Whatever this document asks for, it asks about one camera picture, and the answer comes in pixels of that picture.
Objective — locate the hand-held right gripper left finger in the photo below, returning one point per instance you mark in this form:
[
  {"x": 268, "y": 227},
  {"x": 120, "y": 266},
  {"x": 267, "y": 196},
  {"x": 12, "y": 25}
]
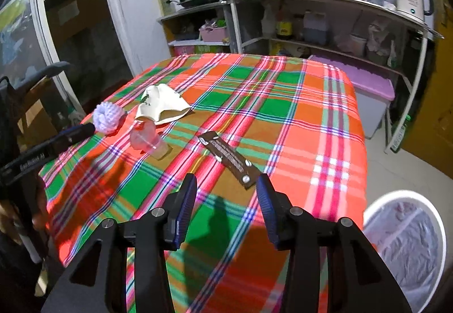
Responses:
[{"x": 185, "y": 207}]

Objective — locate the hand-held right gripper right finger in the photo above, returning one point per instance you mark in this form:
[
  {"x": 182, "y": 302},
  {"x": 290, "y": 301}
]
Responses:
[{"x": 267, "y": 210}]

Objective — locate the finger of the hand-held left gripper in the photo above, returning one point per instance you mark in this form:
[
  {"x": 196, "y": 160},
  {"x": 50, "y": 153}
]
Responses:
[{"x": 70, "y": 136}]

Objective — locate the small foam fruit net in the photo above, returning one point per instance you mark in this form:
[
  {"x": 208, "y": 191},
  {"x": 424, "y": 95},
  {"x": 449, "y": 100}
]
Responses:
[{"x": 108, "y": 118}]

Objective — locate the white round bin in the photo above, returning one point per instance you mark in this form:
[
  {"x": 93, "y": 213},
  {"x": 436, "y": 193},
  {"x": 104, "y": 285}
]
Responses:
[{"x": 400, "y": 196}]

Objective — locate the person's left hand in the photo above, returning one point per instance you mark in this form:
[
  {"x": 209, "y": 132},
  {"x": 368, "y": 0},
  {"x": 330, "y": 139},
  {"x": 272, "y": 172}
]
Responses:
[{"x": 7, "y": 221}]

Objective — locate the brown wrapper strip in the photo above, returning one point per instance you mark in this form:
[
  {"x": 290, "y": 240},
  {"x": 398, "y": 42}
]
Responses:
[{"x": 228, "y": 159}]

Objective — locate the clear plastic cup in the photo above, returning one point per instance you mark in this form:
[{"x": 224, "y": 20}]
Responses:
[{"x": 145, "y": 141}]

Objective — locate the cream paper wrapper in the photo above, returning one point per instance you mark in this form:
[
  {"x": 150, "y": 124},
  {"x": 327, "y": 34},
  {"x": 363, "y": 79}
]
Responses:
[{"x": 162, "y": 104}]

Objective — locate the plaid tablecloth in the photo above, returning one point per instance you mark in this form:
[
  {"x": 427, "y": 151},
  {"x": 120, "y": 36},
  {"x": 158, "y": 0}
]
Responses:
[{"x": 265, "y": 104}]

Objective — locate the white plastic bin liner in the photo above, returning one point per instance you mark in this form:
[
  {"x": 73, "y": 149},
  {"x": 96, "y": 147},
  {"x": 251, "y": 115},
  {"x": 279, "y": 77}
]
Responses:
[{"x": 407, "y": 245}]

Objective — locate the green plastic bottle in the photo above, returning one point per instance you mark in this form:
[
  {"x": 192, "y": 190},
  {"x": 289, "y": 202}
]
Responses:
[{"x": 400, "y": 136}]

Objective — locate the purple lid storage box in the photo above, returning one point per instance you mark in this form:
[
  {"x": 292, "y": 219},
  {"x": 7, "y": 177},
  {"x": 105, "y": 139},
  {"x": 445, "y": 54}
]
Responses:
[{"x": 364, "y": 86}]

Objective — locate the yellowish power strip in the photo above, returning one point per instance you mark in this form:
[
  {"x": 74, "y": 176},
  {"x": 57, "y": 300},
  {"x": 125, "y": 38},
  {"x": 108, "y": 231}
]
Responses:
[{"x": 163, "y": 3}]

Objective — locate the short metal shelf rack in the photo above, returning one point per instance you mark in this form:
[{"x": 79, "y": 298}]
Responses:
[{"x": 191, "y": 12}]

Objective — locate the pink plastic basket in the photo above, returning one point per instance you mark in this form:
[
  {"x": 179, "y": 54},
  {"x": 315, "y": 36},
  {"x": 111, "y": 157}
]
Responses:
[{"x": 212, "y": 33}]

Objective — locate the yellow label bottle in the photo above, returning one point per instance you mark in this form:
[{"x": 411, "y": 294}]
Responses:
[{"x": 284, "y": 28}]

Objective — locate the long metal shelf rack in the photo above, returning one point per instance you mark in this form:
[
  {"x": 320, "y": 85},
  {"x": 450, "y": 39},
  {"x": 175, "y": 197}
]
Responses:
[{"x": 236, "y": 28}]

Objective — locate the dark liquid plastic jug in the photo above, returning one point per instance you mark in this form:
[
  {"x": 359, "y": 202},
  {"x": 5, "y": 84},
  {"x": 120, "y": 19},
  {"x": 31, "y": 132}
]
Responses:
[{"x": 316, "y": 30}]

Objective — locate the translucent white bottle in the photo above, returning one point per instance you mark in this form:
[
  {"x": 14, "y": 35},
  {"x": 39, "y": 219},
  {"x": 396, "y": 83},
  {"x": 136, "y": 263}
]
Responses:
[{"x": 269, "y": 23}]

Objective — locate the yellow wooden door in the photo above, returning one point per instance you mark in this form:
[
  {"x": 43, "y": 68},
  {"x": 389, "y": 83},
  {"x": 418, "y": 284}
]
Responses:
[{"x": 442, "y": 104}]

